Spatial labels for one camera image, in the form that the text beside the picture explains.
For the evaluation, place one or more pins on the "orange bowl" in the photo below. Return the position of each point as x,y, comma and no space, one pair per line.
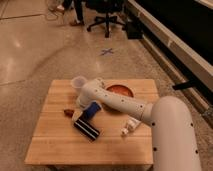
120,89

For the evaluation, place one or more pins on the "black white striped box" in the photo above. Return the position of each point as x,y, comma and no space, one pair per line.
87,129

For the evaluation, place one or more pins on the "blue sponge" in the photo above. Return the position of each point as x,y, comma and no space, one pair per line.
91,111

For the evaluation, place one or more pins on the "wooden table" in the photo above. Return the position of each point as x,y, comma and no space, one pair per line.
57,142

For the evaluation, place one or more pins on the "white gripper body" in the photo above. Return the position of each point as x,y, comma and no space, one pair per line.
84,101

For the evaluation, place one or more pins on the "black box on floor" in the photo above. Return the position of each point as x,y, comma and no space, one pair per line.
133,29

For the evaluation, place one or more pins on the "black office chair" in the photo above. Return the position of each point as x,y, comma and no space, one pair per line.
107,8

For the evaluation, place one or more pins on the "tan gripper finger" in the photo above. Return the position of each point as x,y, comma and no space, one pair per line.
76,115

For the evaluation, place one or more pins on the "person's legs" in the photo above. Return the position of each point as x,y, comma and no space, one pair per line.
79,20

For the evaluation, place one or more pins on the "white plastic bottle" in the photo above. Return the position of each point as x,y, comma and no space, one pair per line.
130,126

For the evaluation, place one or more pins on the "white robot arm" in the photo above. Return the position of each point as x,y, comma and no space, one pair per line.
173,136

